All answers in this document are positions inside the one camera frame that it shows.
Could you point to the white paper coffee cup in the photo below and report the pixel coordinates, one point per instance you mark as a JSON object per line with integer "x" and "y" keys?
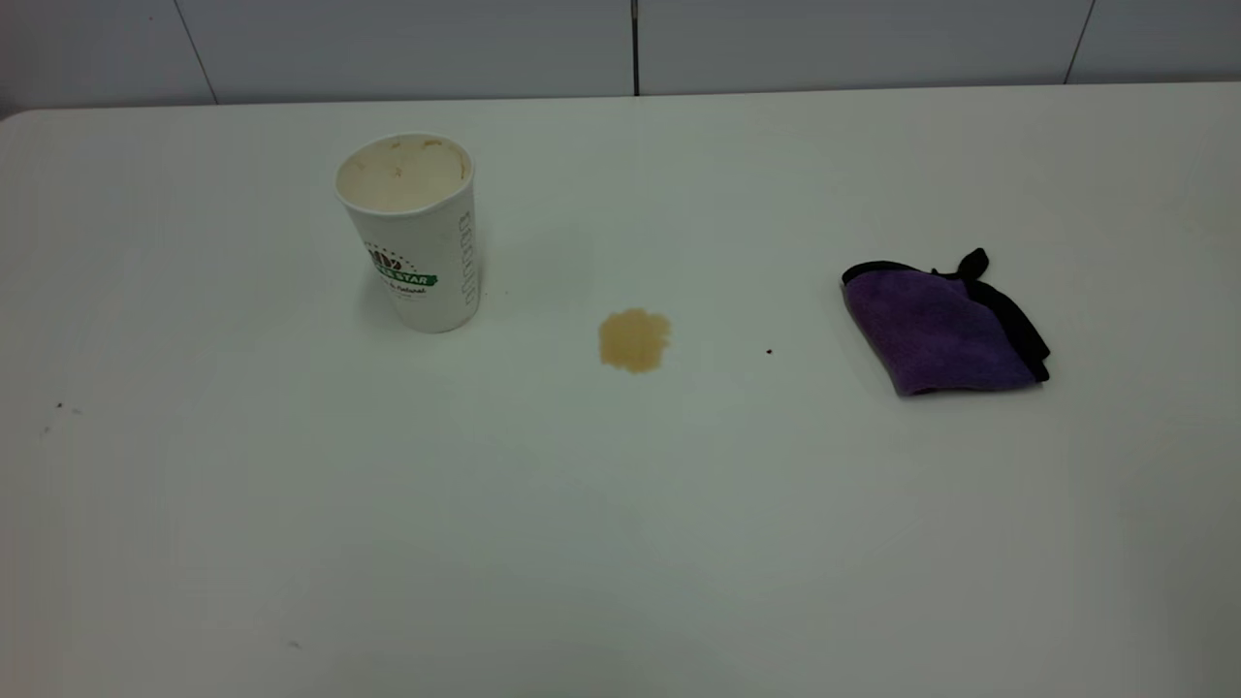
{"x": 417, "y": 242}

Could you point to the purple cloth with black trim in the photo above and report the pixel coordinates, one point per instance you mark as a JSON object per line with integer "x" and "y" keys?
{"x": 931, "y": 334}

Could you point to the brown coffee spill stain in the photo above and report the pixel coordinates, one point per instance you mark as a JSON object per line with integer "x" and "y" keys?
{"x": 634, "y": 339}

